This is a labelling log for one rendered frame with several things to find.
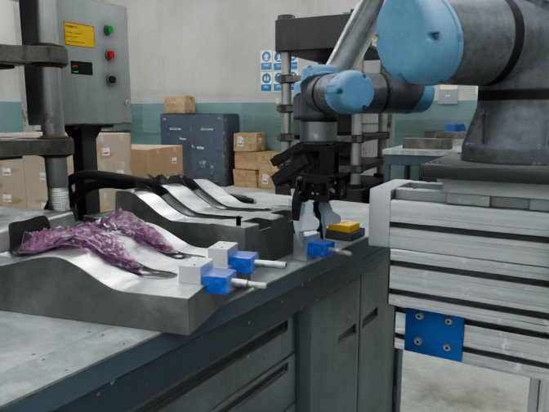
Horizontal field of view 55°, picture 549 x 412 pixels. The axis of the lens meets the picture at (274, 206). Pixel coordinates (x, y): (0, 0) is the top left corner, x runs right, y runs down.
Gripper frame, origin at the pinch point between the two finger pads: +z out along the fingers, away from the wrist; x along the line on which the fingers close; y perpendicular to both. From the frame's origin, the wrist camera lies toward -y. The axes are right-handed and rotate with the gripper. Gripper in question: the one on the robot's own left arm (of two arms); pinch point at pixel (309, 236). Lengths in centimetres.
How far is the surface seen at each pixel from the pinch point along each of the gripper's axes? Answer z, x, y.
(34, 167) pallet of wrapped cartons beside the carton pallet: 23, 139, -420
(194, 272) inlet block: -2.7, -38.8, 7.4
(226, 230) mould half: -3.4, -17.5, -7.3
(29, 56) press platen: -41, -20, -78
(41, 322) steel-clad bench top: 5, -54, -9
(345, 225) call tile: 0.9, 18.9, -3.0
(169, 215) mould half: -4.2, -17.7, -24.7
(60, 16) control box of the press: -55, -3, -92
